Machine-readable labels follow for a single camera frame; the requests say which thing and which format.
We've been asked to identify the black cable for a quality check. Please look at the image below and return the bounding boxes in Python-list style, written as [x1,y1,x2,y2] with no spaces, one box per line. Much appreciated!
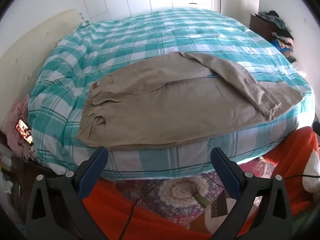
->
[119,174,225,240]

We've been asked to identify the cream padded headboard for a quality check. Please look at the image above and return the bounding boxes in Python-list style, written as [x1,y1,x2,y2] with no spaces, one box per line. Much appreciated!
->
[0,8,85,128]

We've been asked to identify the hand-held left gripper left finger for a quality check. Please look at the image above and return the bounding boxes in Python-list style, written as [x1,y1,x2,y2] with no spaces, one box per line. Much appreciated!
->
[25,146,110,240]

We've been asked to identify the smartphone with lit screen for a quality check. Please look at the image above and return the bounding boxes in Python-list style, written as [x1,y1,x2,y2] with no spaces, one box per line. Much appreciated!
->
[15,119,34,144]

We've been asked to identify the teal plaid bed blanket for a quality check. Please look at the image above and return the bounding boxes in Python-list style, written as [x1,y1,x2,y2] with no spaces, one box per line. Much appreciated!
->
[27,7,316,180]

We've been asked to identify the orange fleece blanket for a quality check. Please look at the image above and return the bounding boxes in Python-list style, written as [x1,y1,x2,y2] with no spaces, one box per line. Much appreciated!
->
[82,126,320,240]

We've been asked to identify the dark wooden nightstand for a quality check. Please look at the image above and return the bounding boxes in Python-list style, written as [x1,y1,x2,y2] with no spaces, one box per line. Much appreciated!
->
[0,130,58,223]

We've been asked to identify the beige pants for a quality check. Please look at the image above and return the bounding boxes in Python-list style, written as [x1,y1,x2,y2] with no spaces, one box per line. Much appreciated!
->
[76,51,304,151]

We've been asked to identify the pink crumpled cloth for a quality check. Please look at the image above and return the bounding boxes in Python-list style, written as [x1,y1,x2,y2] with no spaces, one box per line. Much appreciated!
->
[6,96,38,160]

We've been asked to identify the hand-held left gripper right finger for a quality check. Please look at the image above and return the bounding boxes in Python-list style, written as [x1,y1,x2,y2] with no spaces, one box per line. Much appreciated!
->
[210,147,293,240]

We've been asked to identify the pile of clothes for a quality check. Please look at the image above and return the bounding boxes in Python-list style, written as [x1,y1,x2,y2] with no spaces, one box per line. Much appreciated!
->
[257,10,295,58]

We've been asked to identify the dark brown wooden cabinet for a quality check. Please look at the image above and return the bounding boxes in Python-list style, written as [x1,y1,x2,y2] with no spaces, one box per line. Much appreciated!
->
[249,13,275,40]

